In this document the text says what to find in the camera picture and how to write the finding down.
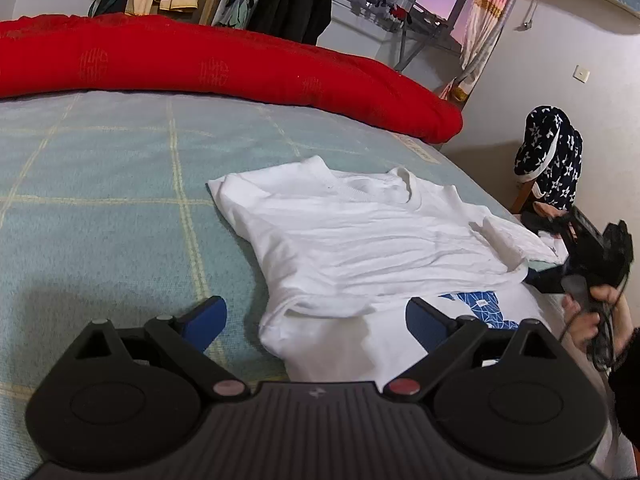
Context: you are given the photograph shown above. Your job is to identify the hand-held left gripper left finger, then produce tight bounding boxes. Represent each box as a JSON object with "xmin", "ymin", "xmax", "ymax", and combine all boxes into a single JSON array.
[{"xmin": 52, "ymin": 296, "xmax": 251, "ymax": 402}]

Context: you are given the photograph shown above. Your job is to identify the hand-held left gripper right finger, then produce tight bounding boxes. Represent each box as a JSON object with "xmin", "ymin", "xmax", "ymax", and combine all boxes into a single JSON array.
[{"xmin": 382, "ymin": 297, "xmax": 576, "ymax": 396}]

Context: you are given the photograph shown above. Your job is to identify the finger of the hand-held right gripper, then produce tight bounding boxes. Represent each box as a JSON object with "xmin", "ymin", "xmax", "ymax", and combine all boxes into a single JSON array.
[
  {"xmin": 520, "ymin": 212, "xmax": 571, "ymax": 235},
  {"xmin": 525, "ymin": 266, "xmax": 568, "ymax": 295}
]

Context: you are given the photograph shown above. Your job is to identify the white printed long-sleeve shirt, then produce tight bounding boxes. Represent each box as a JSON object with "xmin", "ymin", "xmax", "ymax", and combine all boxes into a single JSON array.
[{"xmin": 206, "ymin": 155, "xmax": 626, "ymax": 478}]

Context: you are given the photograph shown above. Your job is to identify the person's right hand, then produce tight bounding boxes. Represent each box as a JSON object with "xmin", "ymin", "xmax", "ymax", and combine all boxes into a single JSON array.
[{"xmin": 562, "ymin": 285, "xmax": 632, "ymax": 361}]

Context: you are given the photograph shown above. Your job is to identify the peach folded garment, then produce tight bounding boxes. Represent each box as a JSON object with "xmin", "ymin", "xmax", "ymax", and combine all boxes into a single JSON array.
[{"xmin": 532, "ymin": 202, "xmax": 566, "ymax": 221}]

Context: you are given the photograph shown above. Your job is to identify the dark star-patterned garment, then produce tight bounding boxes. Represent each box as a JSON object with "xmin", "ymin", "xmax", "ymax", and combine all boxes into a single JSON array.
[{"xmin": 514, "ymin": 105, "xmax": 583, "ymax": 211}]

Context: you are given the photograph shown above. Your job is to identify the bed with green checked sheet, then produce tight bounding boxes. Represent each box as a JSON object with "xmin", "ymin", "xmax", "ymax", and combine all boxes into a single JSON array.
[{"xmin": 0, "ymin": 89, "xmax": 566, "ymax": 480}]

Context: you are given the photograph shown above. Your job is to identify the pink striped curtain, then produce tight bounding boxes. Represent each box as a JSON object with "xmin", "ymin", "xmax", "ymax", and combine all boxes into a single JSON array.
[{"xmin": 439, "ymin": 0, "xmax": 526, "ymax": 106}]

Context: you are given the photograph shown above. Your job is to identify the metal drying rack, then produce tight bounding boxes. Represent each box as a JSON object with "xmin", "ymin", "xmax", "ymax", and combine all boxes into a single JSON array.
[{"xmin": 320, "ymin": 0, "xmax": 461, "ymax": 73}]

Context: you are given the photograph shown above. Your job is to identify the red quilt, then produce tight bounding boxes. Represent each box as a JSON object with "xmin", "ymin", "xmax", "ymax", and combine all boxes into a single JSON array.
[{"xmin": 0, "ymin": 14, "xmax": 463, "ymax": 143}]

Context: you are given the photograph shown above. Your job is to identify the teal hanging garment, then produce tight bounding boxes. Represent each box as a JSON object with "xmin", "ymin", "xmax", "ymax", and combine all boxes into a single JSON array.
[{"xmin": 220, "ymin": 0, "xmax": 256, "ymax": 28}]

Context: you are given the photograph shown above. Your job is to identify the black jackets on rack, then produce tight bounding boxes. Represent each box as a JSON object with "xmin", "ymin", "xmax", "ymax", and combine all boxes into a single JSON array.
[{"xmin": 247, "ymin": 0, "xmax": 333, "ymax": 46}]

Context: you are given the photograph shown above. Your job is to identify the black cable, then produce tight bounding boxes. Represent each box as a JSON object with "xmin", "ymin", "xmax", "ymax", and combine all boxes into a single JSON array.
[{"xmin": 560, "ymin": 280, "xmax": 631, "ymax": 372}]

